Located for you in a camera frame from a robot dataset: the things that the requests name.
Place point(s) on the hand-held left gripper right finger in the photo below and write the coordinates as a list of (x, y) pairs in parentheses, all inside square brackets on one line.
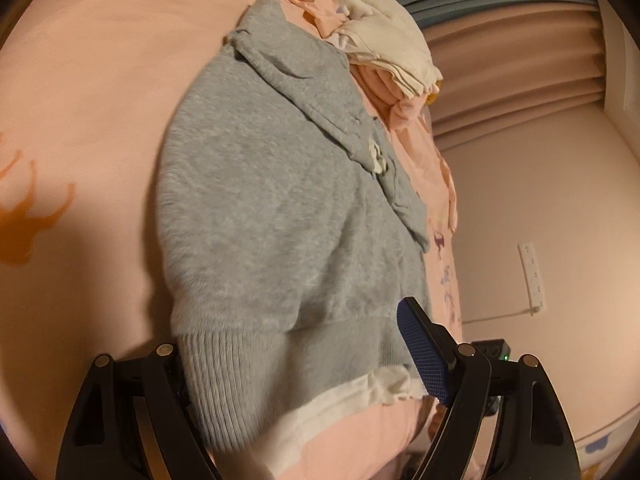
[(420, 350)]

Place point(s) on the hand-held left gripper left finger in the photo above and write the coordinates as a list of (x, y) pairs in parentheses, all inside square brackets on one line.
[(160, 375)]

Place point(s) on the grey knit sweater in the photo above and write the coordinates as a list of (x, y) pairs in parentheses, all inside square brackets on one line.
[(275, 210)]

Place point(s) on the white thin garment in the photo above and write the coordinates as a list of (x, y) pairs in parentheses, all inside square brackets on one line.
[(320, 415)]

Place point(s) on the white flower print cloth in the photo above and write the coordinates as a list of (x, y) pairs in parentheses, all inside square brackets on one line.
[(600, 445)]

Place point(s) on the pink folded garment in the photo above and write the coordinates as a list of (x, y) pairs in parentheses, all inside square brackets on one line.
[(385, 95)]

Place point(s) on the pink animal print bed sheet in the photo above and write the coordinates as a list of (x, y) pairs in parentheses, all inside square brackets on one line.
[(90, 85)]

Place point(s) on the white folded garment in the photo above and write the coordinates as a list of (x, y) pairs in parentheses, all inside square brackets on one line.
[(385, 35)]

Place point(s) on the white wall power strip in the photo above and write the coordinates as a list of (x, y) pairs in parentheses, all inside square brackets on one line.
[(531, 275)]

